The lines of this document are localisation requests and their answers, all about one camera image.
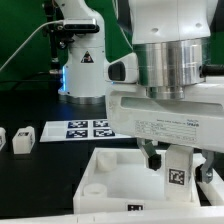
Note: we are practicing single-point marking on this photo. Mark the white sheet with tags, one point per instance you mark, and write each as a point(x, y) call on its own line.
point(78, 130)

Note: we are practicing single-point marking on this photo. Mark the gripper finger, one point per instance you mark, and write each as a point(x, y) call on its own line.
point(204, 172)

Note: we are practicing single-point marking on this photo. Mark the black camera stand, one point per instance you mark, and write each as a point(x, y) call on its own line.
point(57, 36)

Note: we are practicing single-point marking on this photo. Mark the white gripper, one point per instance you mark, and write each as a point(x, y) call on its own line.
point(197, 120)

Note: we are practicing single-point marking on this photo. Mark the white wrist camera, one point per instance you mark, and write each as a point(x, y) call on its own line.
point(122, 70)

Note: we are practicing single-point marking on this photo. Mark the white obstacle wall right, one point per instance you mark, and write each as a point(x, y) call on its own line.
point(214, 190)

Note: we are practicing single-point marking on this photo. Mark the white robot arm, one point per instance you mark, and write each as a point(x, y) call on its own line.
point(160, 91)

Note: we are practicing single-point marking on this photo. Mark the white square table top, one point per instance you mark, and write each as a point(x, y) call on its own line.
point(117, 180)

